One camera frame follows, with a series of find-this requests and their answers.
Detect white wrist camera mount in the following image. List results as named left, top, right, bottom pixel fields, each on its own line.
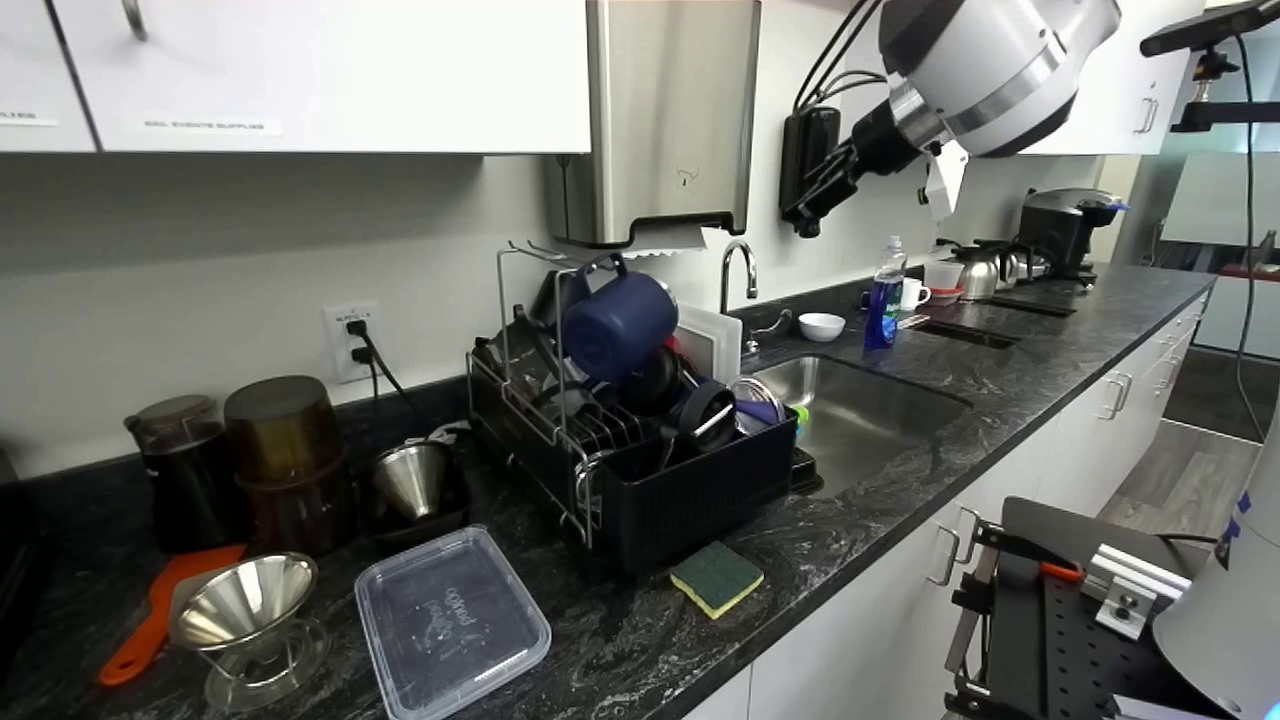
left=924, top=137, right=974, bottom=223

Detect red handled clamp tool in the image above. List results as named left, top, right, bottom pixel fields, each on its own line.
left=967, top=516, right=1092, bottom=593

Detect red white cup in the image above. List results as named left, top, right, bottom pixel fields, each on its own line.
left=924, top=261, right=967, bottom=318

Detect clear glass jar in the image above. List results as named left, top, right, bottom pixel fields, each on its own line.
left=197, top=631, right=321, bottom=715

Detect white cutting board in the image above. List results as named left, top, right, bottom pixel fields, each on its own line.
left=673, top=308, right=748, bottom=391

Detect steel funnel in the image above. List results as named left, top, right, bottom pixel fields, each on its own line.
left=168, top=549, right=321, bottom=657

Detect black counter mat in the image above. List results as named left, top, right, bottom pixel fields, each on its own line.
left=914, top=318, right=1024, bottom=353

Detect wide white cabinet door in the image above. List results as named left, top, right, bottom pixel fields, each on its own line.
left=48, top=0, right=597, bottom=156

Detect green yellow sponge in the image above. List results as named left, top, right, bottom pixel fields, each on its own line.
left=662, top=538, right=770, bottom=624

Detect white mug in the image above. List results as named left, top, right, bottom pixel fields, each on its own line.
left=893, top=271, right=934, bottom=318

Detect white cabinet with handles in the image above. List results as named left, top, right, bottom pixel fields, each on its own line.
left=1024, top=0, right=1204, bottom=161

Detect blue metal cup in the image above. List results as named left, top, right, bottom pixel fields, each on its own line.
left=555, top=256, right=680, bottom=386

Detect black coffee machine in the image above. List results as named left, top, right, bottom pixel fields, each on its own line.
left=1012, top=185, right=1127, bottom=289

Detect black camera on stand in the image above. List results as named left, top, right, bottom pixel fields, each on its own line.
left=1137, top=0, right=1280, bottom=137

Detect black perforated cart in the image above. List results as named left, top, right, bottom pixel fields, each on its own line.
left=942, top=493, right=1204, bottom=720

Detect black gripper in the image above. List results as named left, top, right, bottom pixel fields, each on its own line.
left=797, top=100, right=927, bottom=235

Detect orange spatula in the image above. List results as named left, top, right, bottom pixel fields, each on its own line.
left=91, top=541, right=251, bottom=694

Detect white bowl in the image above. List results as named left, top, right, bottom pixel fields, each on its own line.
left=797, top=308, right=850, bottom=346

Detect white wall outlet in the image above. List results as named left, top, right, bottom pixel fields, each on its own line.
left=321, top=296, right=385, bottom=387

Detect small dark lidded canister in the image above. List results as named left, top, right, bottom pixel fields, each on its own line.
left=121, top=391, right=244, bottom=551

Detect small steel cone cup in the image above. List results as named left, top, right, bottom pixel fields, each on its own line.
left=370, top=437, right=450, bottom=523

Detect clear glass bowl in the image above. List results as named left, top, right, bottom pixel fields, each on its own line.
left=728, top=377, right=793, bottom=437

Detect black mug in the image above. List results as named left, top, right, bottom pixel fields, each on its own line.
left=624, top=358, right=695, bottom=415
left=662, top=380, right=741, bottom=453

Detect narrow white cabinet door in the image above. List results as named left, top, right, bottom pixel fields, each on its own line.
left=0, top=0, right=101, bottom=153

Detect stainless steel sink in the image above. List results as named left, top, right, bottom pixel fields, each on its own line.
left=751, top=349, right=974, bottom=493

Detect steel paper towel dispenser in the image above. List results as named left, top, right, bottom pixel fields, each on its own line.
left=551, top=0, right=765, bottom=254

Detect white base cabinets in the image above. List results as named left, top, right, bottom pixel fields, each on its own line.
left=682, top=291, right=1210, bottom=720

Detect black dish rack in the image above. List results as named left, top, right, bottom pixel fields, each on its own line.
left=464, top=235, right=819, bottom=581

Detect blue bottle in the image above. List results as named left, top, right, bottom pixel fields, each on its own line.
left=861, top=235, right=912, bottom=358

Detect black power plug cable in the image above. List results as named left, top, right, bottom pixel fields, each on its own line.
left=339, top=318, right=415, bottom=405

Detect clear plastic container lid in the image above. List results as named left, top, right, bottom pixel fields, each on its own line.
left=352, top=522, right=555, bottom=720

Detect large dark brown canister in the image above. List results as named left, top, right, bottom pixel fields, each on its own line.
left=219, top=372, right=352, bottom=558

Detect chrome faucet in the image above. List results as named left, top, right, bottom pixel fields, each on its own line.
left=716, top=241, right=765, bottom=318

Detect silver metal clamp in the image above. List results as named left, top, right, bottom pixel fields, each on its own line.
left=1079, top=538, right=1194, bottom=646

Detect steel pot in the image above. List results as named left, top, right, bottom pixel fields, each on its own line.
left=954, top=235, right=1014, bottom=306

